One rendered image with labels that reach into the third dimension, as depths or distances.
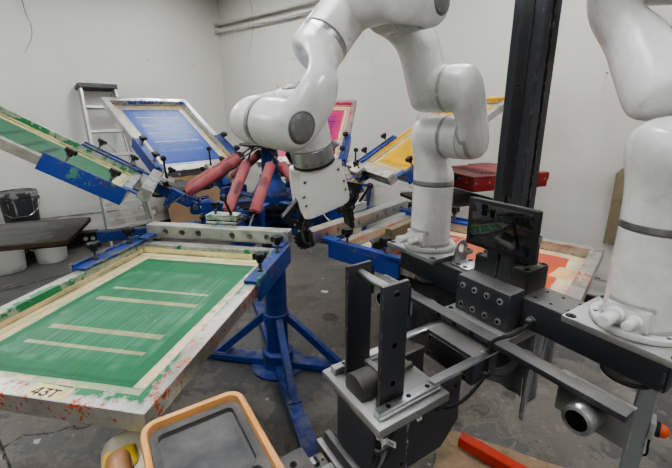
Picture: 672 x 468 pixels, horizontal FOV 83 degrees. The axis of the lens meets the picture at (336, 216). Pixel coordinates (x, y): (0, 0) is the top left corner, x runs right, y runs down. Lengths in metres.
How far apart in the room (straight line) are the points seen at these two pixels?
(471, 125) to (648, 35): 0.29
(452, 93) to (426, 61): 0.09
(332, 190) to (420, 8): 0.33
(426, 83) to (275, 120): 0.40
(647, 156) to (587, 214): 2.74
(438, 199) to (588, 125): 2.50
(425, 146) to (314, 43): 0.39
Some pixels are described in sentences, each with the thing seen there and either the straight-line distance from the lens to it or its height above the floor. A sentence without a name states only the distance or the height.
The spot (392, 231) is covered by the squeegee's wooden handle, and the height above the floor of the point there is 1.05.
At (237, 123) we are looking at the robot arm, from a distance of 0.61.
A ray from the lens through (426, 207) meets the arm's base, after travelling 0.91.
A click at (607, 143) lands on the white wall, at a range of 3.32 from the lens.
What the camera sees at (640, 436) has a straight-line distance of 1.43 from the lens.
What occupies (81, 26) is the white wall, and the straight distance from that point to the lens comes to 5.16.
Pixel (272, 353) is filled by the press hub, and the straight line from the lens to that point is 2.37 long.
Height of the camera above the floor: 1.45
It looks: 15 degrees down
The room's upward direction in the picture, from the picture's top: straight up
